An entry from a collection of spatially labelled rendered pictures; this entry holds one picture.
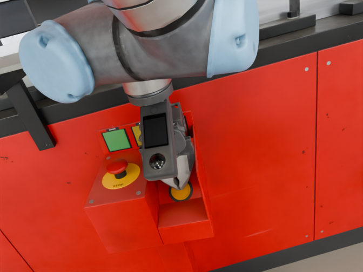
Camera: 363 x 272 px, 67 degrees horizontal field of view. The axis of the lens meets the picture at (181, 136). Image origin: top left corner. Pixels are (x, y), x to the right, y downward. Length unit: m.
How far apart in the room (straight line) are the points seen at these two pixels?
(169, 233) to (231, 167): 0.39
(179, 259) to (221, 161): 0.31
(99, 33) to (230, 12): 0.12
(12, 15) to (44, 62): 0.57
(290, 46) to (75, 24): 0.58
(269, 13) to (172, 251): 0.66
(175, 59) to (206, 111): 0.52
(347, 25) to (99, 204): 0.70
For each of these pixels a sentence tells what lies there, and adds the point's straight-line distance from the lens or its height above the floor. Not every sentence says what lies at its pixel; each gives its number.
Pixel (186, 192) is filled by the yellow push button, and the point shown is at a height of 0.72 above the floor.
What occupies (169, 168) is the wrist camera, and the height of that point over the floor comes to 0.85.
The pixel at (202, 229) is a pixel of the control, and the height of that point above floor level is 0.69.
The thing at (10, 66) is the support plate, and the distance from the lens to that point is 0.58.
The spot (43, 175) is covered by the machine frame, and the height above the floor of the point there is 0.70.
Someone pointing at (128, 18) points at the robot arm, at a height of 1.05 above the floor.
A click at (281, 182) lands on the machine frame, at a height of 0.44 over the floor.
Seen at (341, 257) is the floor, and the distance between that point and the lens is 1.33.
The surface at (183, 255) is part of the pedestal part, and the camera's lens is 0.65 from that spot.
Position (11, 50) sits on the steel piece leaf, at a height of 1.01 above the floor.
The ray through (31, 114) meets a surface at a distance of 0.73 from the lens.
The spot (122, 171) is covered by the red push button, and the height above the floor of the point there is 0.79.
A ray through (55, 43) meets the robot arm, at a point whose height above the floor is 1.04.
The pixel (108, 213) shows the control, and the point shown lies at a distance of 0.49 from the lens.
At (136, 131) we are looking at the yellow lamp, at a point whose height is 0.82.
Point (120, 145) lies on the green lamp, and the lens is 0.59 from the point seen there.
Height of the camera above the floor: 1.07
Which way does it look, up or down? 29 degrees down
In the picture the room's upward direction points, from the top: 15 degrees counter-clockwise
